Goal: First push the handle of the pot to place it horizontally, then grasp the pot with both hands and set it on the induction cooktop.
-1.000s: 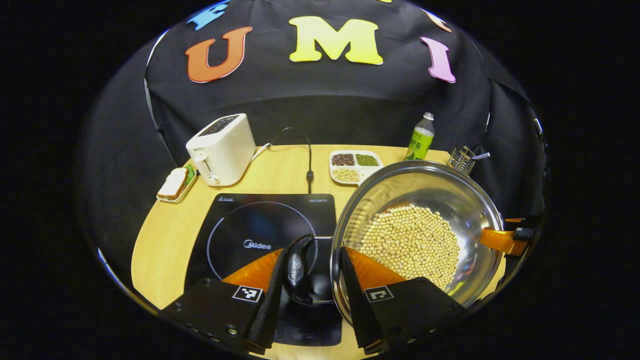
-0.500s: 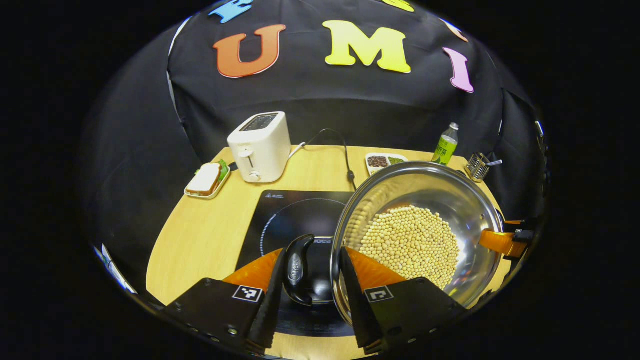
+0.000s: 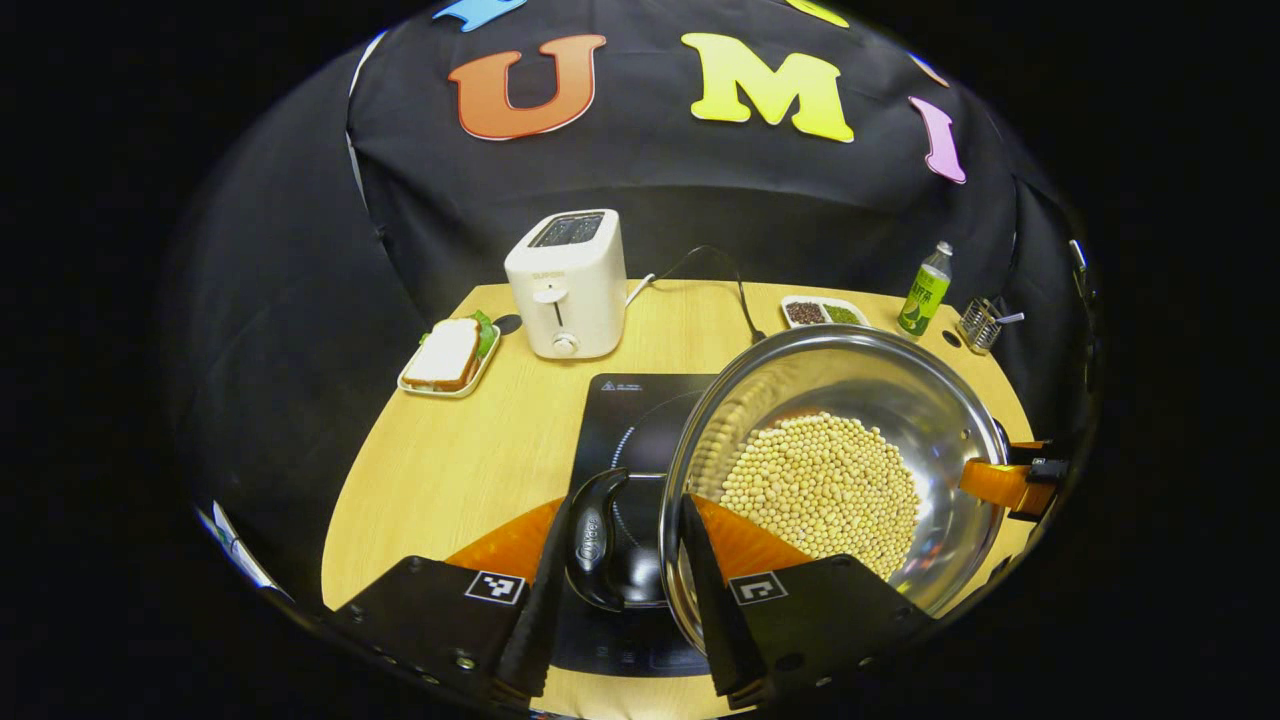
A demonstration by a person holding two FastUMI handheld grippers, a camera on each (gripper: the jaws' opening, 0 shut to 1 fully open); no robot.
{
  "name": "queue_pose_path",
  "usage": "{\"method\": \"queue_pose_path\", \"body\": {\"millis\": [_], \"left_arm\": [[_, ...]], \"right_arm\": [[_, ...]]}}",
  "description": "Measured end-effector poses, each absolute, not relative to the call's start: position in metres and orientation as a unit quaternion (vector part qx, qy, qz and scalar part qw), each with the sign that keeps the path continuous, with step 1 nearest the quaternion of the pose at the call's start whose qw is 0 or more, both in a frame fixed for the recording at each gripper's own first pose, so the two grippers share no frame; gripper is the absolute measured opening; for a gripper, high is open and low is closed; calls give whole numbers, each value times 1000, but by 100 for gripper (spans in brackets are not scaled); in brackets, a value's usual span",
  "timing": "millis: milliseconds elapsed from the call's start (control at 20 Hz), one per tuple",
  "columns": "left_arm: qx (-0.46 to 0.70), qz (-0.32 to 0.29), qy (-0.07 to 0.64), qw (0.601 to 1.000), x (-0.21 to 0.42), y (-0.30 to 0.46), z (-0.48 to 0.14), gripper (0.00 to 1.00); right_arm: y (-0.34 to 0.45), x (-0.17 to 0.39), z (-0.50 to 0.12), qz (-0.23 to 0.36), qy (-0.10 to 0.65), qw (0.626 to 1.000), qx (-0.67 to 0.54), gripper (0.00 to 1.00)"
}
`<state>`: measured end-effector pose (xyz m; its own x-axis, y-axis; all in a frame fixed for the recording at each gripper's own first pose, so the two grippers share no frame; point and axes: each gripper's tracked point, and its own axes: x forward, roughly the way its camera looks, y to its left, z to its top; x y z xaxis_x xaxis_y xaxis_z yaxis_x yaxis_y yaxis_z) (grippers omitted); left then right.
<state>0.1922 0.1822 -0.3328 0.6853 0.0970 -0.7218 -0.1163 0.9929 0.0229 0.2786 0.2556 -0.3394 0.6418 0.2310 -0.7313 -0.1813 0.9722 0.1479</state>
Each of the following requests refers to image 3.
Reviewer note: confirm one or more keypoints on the sandwich with lettuce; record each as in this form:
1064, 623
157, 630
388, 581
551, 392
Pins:
445, 352

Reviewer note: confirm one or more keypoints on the green label drink bottle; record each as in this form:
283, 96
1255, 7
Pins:
925, 295

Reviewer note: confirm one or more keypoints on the white toaster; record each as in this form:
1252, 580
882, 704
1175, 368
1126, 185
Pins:
565, 290

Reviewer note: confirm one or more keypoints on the black table grommet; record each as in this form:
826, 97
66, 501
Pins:
508, 324
951, 338

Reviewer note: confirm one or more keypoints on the metal spoon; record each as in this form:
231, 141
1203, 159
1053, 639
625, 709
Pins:
1010, 318

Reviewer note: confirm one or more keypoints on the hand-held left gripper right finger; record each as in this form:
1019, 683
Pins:
712, 610

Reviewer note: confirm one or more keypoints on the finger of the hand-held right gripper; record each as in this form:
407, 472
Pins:
1000, 485
1030, 446

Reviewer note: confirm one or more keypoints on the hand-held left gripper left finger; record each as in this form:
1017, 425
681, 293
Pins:
535, 620

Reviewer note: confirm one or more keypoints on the black induction cooktop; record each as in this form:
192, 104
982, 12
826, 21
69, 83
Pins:
640, 405

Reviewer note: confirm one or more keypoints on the white divided bean dish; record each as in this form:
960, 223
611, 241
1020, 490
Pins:
822, 313

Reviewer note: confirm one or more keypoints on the steel pot with soybeans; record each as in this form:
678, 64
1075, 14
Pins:
830, 470

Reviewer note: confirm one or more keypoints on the white sandwich plate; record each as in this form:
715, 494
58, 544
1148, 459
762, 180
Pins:
430, 390

